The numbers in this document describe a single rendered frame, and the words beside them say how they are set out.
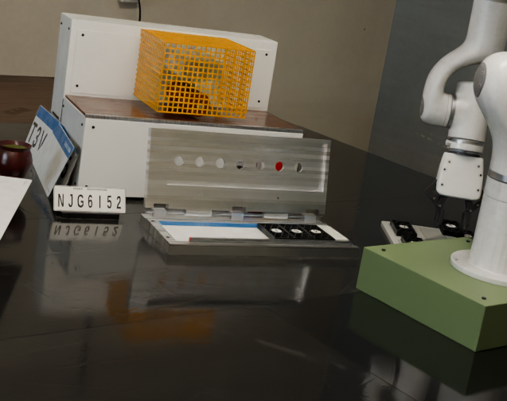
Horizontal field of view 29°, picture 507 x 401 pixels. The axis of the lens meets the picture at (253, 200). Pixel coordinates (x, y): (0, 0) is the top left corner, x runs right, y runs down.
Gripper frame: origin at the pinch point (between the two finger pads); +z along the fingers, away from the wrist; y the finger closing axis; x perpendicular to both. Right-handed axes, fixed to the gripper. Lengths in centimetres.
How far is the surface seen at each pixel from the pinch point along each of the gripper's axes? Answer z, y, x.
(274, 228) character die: 7.8, -40.0, -9.6
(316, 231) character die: 7.1, -30.7, -6.4
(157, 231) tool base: 12, -64, -21
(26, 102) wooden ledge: -12, -123, 99
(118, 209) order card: 9, -75, -9
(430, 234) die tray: 4.9, -1.6, 14.7
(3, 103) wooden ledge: -10, -129, 92
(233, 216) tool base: 7, -50, -4
